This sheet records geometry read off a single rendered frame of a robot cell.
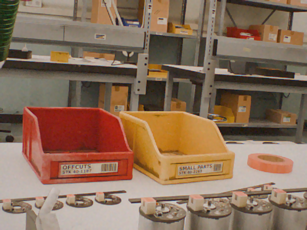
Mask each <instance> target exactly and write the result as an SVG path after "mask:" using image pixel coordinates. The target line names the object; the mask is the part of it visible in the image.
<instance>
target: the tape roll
mask: <svg viewBox="0 0 307 230"><path fill-rule="evenodd" d="M247 164H248V166H250V167H251V168H253V169H256V170H259V171H264V172H267V173H274V174H284V173H291V172H292V171H293V164H294V161H292V160H291V159H289V158H287V157H283V156H278V155H276V154H265V153H253V154H249V155H248V159H247Z"/></svg>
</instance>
